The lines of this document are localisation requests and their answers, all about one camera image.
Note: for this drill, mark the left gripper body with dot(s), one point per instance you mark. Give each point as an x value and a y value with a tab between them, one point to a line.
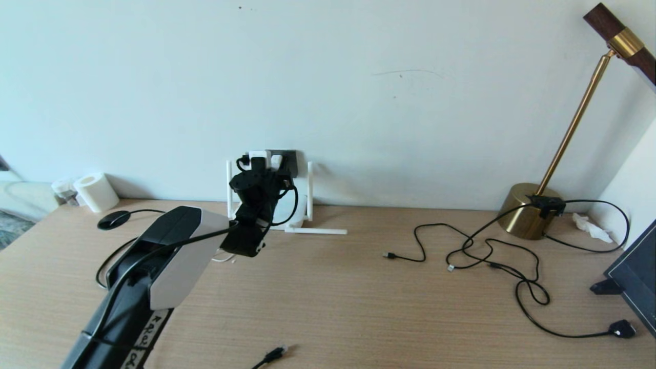
259	187

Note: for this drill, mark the brass desk lamp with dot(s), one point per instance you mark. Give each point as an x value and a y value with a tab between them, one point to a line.
523	215

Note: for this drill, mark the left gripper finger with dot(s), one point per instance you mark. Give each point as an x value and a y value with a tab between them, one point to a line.
269	172
287	172

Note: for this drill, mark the white wifi router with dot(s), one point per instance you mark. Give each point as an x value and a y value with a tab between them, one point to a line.
309	189

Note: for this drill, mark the crumpled white tissue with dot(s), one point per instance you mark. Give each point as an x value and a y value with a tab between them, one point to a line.
589	226

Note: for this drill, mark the white padded furniture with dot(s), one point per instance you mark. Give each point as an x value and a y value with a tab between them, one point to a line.
23	200

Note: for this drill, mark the dark framed display panel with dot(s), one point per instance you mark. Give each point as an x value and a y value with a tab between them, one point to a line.
638	277

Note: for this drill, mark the grey wall socket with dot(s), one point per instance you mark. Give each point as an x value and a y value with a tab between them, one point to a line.
289	159

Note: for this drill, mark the black clip connector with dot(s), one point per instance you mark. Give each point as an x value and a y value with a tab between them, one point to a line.
546	206

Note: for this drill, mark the white toilet paper roll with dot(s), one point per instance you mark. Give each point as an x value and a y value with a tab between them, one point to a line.
96	193

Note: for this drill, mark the white power adapter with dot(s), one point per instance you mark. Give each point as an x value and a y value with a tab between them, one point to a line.
277	161

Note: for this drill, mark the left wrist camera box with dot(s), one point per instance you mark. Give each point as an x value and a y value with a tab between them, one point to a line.
260	159

